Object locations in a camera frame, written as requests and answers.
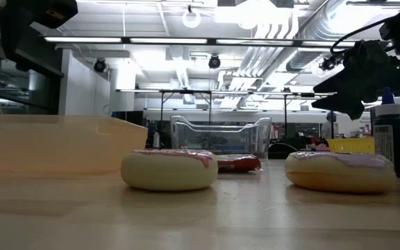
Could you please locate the black ceiling spotlight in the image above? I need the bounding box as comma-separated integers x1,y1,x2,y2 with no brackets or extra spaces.
93,58,108,74
319,55,340,72
208,54,222,69

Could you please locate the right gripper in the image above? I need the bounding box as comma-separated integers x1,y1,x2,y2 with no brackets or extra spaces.
310,40,400,121

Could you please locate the white ring light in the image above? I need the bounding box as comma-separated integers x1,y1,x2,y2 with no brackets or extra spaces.
181,8,202,29

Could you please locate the black background workstation frame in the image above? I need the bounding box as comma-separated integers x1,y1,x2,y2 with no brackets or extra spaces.
115,88,215,149
255,90,337,140

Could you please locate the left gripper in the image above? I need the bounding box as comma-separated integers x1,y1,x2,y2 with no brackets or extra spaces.
0,0,80,60

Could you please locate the silver ventilation duct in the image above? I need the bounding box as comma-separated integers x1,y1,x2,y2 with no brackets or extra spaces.
285,0,388,74

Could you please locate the red snack packet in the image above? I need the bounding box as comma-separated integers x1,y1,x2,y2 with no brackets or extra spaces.
216,153,263,174

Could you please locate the black overhead light bar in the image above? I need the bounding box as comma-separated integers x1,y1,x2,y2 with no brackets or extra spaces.
42,35,400,49

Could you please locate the black framed glass partition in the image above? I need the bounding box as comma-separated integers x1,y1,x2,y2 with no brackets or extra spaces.
0,0,65,115

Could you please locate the purple frosted donut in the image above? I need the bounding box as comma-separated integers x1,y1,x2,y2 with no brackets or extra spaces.
284,151,398,194

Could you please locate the orange translucent plastic tray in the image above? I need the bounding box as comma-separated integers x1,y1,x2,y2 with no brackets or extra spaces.
0,114,149,174

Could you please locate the pink frosted donut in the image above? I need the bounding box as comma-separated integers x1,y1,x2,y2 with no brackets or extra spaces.
120,149,219,192

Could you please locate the person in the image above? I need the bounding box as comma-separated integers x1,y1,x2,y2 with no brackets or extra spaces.
321,110,340,140

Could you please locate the clear plastic bin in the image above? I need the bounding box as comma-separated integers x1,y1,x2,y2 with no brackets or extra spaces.
169,115,273,163

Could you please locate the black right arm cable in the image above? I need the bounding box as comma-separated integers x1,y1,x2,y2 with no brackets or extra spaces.
329,16,395,56

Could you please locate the yellow plastic basket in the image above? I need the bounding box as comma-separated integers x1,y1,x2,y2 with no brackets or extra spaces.
326,137,400,168

